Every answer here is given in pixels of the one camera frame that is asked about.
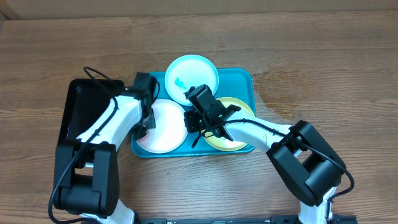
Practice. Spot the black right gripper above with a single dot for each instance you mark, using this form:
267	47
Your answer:
191	118

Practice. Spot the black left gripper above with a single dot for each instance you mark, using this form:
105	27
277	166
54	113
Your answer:
148	123

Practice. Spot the yellow green plate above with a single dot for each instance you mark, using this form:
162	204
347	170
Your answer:
224	144

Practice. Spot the white plate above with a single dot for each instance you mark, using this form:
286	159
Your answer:
170	131

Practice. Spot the light blue plate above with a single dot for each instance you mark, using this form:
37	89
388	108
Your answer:
187	71

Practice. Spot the red black sponge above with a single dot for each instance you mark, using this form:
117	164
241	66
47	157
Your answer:
140	133

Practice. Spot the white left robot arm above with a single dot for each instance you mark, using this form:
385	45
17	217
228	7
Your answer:
86	178

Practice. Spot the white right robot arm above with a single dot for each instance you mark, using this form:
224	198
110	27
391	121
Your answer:
307	164

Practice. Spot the blue plastic tray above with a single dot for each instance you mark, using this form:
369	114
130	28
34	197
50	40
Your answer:
233	82

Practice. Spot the black tray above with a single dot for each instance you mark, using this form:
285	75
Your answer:
86	101

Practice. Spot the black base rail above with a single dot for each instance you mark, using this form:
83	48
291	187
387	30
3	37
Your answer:
276	219

